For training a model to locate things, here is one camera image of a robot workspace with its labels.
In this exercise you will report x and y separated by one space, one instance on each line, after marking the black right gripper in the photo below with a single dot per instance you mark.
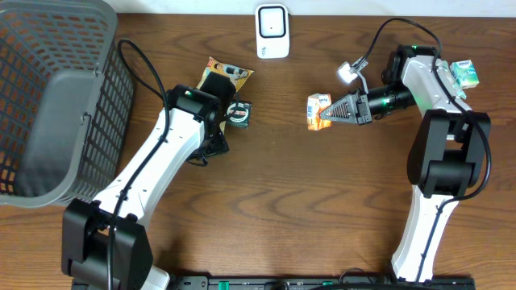
351 105

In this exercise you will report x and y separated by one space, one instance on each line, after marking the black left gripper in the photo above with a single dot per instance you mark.
221 145

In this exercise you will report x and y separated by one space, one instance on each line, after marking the orange tissue pack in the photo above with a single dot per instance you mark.
316 103

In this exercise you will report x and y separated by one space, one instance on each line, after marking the dark green round-logo box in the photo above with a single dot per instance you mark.
239 114

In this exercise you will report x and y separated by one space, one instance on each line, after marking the yellow wet wipes pack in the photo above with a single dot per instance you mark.
237 75

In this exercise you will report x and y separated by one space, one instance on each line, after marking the small teal tissue pack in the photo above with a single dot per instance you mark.
465 74

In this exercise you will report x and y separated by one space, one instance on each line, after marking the teal snack wrapper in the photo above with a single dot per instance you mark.
452 81

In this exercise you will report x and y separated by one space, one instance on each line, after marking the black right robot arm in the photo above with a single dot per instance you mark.
447 154

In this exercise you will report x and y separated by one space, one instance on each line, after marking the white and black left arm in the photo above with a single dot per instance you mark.
104 241

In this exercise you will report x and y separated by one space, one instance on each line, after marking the white barcode scanner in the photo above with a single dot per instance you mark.
272 31

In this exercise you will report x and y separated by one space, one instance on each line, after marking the dark grey plastic basket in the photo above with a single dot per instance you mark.
65 101

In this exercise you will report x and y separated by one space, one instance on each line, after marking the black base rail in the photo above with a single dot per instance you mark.
352 282

